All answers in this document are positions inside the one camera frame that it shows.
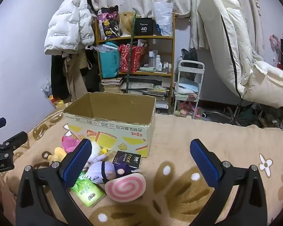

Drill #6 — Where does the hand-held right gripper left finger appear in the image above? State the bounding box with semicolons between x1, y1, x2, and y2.
16;138;93;226

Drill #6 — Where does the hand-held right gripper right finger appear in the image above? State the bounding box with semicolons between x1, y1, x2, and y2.
190;139;268;226

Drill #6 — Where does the pink plush bear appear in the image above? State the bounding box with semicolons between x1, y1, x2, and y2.
61;135;82;153

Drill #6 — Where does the green tissue pack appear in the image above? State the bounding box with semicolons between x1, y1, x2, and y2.
71;171;106;208

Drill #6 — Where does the black tissue pack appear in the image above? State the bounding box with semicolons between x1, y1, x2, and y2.
112;151;141;171

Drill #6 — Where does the printed cardboard box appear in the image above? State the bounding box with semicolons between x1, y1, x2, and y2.
63;92;156;158

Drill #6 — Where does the pink swirl plush cushion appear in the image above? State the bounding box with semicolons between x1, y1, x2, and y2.
104;172;147;203

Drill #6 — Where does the yellow plush toy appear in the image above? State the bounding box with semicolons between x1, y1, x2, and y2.
48;147;68;164

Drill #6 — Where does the purple plush doll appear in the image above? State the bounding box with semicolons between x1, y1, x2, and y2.
85;154;138;184

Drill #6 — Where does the beige flower-patterned blanket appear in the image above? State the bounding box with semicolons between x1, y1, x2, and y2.
0;109;283;226

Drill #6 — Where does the pile of pink toys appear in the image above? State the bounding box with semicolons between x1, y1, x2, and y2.
176;100;202;118

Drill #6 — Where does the heap of colourful small toys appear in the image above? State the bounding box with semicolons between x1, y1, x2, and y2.
41;81;69;109

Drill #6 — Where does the hanging black garment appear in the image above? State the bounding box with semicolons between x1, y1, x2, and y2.
51;54;70;99

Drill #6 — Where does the light blue folded cloth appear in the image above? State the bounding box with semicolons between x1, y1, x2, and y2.
177;77;198;95

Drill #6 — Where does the hanging beige coat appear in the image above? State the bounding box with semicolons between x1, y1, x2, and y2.
62;52;90;102

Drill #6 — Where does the pile of books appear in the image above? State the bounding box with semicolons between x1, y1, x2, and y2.
101;76;171;110

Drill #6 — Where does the white rolling cart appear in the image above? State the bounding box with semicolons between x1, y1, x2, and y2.
173;60;205;118

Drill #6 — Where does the teal bag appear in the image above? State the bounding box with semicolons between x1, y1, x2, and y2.
98;42;121;79

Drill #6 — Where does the black bag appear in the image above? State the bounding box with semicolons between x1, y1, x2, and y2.
181;48;198;80

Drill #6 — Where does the red gift bag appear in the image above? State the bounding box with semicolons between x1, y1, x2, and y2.
119;44;147;73

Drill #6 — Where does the row of small bottles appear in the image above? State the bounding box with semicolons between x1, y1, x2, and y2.
148;50;172;73

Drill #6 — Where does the white puffer jacket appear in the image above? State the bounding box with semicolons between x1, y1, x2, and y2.
44;0;96;55

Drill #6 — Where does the green pole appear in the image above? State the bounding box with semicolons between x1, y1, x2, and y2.
126;8;138;93

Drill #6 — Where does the cream padded chair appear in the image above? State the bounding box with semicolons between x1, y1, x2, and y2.
198;0;283;126

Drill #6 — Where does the wooden shelf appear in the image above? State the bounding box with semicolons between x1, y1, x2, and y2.
94;14;176;115

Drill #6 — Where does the pink fan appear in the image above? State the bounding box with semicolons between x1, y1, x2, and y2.
269;34;281;62

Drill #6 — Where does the cartoon printed bag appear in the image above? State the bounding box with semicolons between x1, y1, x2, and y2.
97;5;122;40

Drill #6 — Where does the blonde wig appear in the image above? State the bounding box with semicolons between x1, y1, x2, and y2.
119;12;135;37

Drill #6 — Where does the black box with white print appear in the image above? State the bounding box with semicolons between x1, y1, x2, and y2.
134;18;155;36

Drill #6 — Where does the white plastic bag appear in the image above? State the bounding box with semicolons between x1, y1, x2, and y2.
153;2;174;37

